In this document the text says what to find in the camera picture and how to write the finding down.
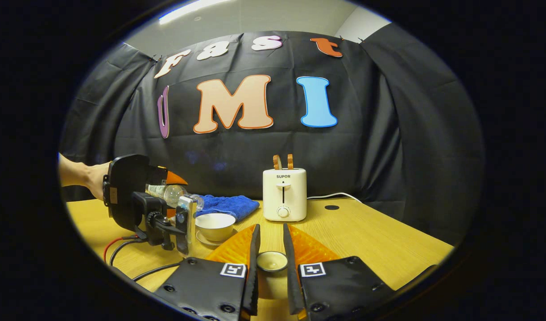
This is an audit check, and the cream toaster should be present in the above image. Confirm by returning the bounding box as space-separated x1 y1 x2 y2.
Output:
262 168 307 222

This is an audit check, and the red gripper cable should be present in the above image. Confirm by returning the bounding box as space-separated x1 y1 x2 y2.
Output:
103 235 138 263

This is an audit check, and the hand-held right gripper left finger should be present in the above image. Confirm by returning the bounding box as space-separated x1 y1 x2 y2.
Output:
155 224 261 321

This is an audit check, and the cream teacup lid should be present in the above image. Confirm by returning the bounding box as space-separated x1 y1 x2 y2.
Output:
256 251 296 301

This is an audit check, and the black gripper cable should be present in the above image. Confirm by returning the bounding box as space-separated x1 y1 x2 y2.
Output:
132 262 181 282
109 239 143 267

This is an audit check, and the cream saucer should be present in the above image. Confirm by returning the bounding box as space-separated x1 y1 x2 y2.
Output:
195 230 231 247

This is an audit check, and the blue towel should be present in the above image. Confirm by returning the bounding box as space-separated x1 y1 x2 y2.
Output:
195 194 260 222

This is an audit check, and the black backdrop cloth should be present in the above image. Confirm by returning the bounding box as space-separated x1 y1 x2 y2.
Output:
59 25 485 246

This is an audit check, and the cream teacup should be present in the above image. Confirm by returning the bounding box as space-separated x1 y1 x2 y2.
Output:
195 213 236 242

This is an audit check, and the white toaster cable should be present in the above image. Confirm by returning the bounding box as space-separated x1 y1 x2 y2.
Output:
307 192 363 204

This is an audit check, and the clear plastic water bottle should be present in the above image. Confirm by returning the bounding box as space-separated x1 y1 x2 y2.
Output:
145 184 204 211

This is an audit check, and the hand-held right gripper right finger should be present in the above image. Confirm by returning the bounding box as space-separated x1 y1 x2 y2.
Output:
283 223 396 321

